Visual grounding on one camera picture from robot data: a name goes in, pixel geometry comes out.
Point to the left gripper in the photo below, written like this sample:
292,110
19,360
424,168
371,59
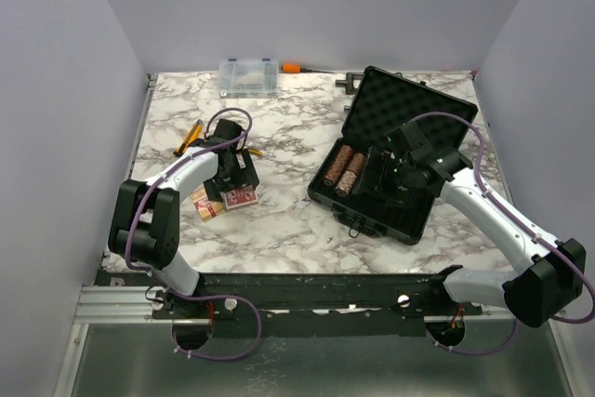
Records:
245,176

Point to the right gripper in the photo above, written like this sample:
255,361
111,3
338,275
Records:
381,160

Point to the red backed card deck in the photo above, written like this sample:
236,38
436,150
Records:
240,197

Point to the Texas Hold'em card box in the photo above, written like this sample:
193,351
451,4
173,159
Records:
206,208

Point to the orange black chip roll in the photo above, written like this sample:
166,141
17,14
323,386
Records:
335,171
357,163

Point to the orange blue chip roll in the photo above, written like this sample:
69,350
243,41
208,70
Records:
346,183

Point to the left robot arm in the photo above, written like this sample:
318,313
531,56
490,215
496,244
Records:
145,226

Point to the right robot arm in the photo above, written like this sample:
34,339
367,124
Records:
546,273

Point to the black poker set case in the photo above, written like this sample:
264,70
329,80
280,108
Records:
376,205

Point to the yellow utility knife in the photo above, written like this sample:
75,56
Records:
192,135

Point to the chip roll in case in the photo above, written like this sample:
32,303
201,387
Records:
344,154

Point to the clear plastic organizer box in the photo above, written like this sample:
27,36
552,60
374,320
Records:
240,78

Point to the black T-handle tool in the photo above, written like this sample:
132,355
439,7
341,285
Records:
350,83

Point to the orange handled screwdriver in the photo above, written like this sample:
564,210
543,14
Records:
291,68

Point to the black mounting rail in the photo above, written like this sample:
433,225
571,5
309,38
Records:
316,305

